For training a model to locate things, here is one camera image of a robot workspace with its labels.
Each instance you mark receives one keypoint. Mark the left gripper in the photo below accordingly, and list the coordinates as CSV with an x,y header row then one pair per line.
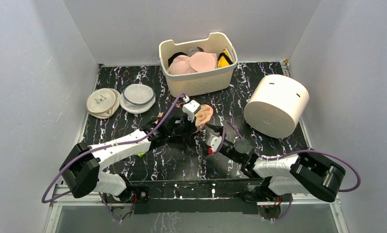
x,y
191,127

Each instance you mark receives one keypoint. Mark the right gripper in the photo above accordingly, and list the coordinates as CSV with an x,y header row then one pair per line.
x,y
213,132

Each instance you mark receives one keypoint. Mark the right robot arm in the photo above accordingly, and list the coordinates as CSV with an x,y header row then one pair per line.
x,y
300,172

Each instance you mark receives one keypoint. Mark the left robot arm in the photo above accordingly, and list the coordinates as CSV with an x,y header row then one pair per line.
x,y
83,168

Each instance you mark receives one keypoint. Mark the cream plastic laundry basket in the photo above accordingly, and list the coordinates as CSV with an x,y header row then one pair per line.
x,y
199,83

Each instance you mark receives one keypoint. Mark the pink bra in basket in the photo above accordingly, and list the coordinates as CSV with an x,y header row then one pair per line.
x,y
198,62

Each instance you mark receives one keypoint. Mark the green plastic clip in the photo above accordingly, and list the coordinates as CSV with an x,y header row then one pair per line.
x,y
141,154

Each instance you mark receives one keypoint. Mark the white cylindrical drum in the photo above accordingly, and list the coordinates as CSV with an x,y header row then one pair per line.
x,y
276,106

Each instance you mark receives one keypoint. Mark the yellow black item in basket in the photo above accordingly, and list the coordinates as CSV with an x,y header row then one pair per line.
x,y
224,59

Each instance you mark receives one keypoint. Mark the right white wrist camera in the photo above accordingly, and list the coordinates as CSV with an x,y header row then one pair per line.
x,y
213,142

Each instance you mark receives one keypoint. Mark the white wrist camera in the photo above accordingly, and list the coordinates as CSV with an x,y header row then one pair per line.
x,y
190,107
213,142

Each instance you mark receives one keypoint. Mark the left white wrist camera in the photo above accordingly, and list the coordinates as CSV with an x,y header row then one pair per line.
x,y
190,107

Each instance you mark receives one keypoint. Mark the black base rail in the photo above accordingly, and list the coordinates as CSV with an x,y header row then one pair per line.
x,y
196,194

